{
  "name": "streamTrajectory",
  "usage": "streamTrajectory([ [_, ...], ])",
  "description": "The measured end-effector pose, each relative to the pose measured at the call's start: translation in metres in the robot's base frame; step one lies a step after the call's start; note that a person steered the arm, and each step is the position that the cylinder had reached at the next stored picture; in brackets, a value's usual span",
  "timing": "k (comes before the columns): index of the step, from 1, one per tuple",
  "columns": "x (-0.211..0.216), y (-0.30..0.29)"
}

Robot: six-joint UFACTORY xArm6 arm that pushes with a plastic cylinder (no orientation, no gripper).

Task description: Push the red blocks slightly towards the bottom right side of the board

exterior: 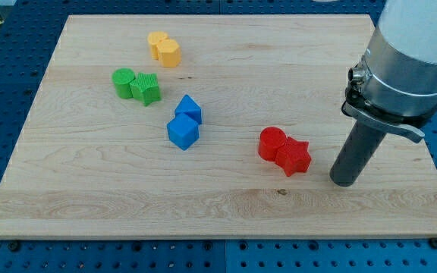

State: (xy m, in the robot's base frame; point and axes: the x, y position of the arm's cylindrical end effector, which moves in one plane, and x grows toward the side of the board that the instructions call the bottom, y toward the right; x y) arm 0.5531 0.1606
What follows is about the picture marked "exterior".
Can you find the black clamp with silver lever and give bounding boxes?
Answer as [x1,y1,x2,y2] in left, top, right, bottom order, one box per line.
[341,63,437,143]

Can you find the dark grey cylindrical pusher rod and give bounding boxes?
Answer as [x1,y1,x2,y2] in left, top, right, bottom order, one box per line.
[329,121,386,187]

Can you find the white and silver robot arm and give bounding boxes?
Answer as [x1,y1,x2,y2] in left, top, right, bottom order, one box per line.
[329,0,437,187]

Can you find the light wooden board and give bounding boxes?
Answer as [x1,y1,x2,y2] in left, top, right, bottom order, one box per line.
[0,15,437,240]

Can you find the red star block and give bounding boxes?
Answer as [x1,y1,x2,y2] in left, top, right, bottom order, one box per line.
[275,136,312,177]

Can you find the red cylinder block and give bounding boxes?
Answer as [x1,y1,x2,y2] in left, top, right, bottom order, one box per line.
[258,127,287,162]

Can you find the blue triangular prism block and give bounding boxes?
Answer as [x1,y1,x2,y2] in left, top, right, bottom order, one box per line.
[174,94,203,124]

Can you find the blue cube block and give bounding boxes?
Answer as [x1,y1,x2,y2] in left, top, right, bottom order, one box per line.
[167,114,199,150]

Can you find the yellow hexagon block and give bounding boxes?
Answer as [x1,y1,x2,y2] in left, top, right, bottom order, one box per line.
[157,39,181,67]

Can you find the green star block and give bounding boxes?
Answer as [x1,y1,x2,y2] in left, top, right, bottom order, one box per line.
[130,73,161,106]

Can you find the yellow cylinder block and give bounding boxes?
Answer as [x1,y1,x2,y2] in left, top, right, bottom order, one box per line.
[147,31,168,60]

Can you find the green cylinder block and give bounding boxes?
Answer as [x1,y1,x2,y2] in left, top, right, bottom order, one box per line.
[112,67,135,99]

